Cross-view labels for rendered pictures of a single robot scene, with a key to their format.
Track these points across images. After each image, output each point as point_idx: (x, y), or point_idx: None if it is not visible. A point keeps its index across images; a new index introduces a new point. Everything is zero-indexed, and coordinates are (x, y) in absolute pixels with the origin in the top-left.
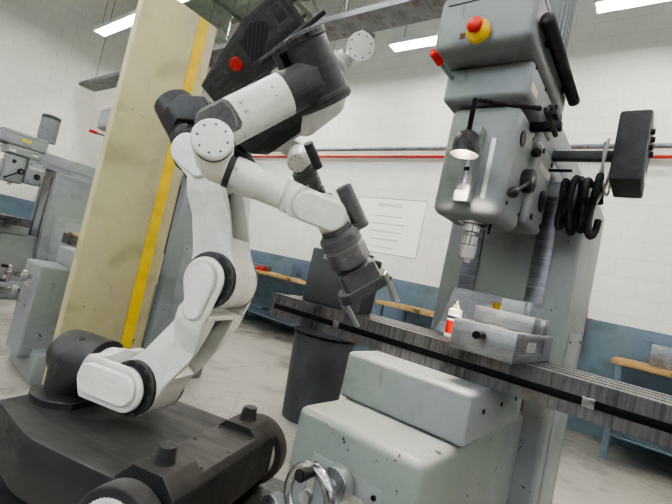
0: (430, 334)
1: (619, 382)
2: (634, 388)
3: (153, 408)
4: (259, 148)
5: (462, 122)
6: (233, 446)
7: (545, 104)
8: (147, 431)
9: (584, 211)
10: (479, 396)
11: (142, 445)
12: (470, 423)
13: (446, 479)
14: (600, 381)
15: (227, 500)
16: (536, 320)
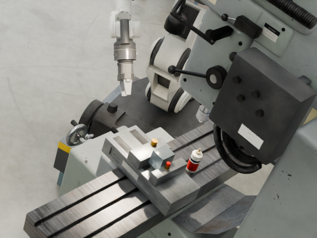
0: (180, 153)
1: (117, 227)
2: (99, 221)
3: (153, 103)
4: None
5: None
6: None
7: (244, 13)
8: (154, 114)
9: (222, 131)
10: (108, 164)
11: (138, 112)
12: (100, 169)
13: (87, 179)
14: (102, 200)
15: None
16: (131, 153)
